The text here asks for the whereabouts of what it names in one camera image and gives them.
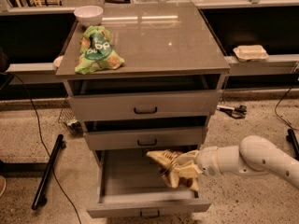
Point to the black handled scissors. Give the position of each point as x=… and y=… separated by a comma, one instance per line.
x=233, y=112

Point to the grey bottom drawer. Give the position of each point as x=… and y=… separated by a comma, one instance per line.
x=130, y=186

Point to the wire mesh basket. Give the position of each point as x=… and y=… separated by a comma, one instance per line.
x=68, y=119

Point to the grey top drawer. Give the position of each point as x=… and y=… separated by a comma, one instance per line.
x=145, y=97

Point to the grey drawer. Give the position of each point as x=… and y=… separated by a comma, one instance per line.
x=145, y=97
x=130, y=186
x=142, y=133

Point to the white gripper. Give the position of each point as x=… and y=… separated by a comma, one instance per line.
x=207, y=162

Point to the brown chip bag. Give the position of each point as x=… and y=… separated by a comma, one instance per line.
x=167, y=161

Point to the white foam container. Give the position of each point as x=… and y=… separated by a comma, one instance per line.
x=250, y=53

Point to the black right stand leg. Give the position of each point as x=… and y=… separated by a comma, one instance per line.
x=291, y=137

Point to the white bowl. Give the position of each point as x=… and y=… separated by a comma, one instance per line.
x=89, y=15

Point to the grey drawer cabinet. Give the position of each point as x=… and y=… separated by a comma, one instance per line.
x=155, y=40

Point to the grey middle drawer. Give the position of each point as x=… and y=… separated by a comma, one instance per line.
x=142, y=133

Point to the green snack bag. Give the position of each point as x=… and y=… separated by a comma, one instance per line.
x=96, y=53

